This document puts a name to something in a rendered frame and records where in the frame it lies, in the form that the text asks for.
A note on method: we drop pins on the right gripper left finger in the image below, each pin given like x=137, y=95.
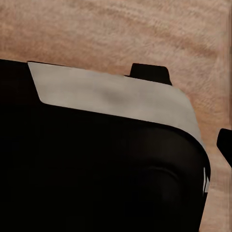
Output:
x=12, y=144

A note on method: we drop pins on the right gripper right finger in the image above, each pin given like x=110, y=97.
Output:
x=224, y=143

